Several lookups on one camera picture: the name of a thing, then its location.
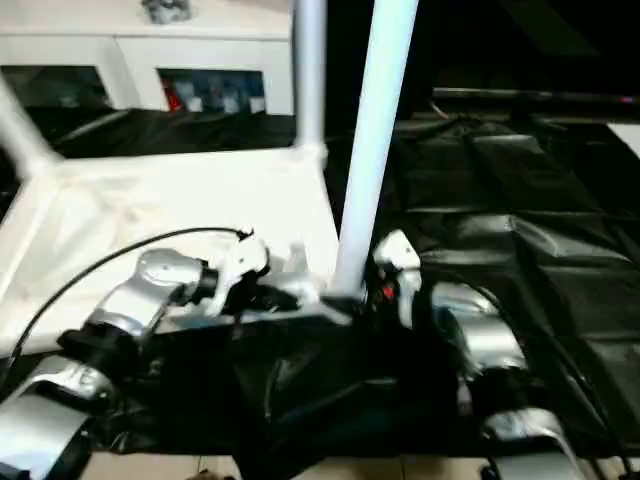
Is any white plastic table top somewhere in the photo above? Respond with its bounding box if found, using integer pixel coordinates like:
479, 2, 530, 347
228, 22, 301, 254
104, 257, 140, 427
0, 144, 352, 360

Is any black work mat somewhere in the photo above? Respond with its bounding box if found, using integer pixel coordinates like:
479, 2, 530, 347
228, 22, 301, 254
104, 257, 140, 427
0, 104, 640, 474

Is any white glass-door sideboard cabinet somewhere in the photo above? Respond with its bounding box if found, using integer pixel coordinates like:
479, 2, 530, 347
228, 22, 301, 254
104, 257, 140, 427
0, 0, 297, 115

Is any black backdrop cloth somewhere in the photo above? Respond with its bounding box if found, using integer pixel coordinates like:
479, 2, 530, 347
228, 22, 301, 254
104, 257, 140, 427
324, 0, 640, 124

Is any white flat board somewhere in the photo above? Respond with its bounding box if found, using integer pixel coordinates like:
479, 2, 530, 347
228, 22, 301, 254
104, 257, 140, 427
607, 122, 640, 152

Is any grey crumpled bag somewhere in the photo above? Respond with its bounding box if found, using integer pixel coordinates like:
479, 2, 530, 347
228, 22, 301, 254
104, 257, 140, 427
141, 0, 192, 25

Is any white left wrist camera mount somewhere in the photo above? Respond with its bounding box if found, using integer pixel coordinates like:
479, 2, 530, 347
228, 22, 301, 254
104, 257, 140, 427
203, 233, 272, 320

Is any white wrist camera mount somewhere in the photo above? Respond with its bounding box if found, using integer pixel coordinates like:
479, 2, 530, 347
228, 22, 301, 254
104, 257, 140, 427
203, 233, 272, 320
372, 228, 422, 330

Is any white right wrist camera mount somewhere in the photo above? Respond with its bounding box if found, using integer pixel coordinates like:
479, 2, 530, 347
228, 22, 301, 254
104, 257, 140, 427
372, 228, 422, 330

